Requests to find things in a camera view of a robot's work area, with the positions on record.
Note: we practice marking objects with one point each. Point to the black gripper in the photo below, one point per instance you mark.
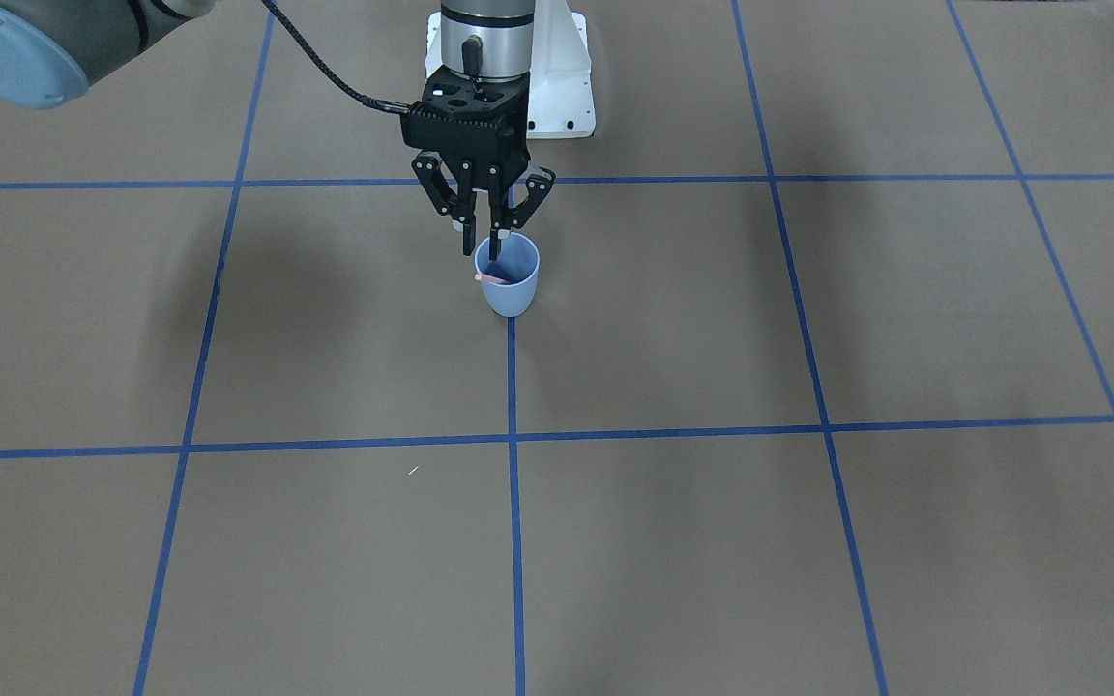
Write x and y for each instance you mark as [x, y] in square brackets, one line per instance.
[440, 186]

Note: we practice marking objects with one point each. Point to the blue cup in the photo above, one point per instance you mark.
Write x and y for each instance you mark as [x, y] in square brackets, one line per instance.
[517, 266]

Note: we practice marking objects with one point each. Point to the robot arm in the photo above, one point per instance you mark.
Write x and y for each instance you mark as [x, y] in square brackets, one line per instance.
[54, 51]

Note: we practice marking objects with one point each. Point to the brown paper table cover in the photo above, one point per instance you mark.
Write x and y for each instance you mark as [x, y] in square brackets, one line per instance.
[816, 396]

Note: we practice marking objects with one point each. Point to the white camera post base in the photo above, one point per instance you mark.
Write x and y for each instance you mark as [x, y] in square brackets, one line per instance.
[562, 77]

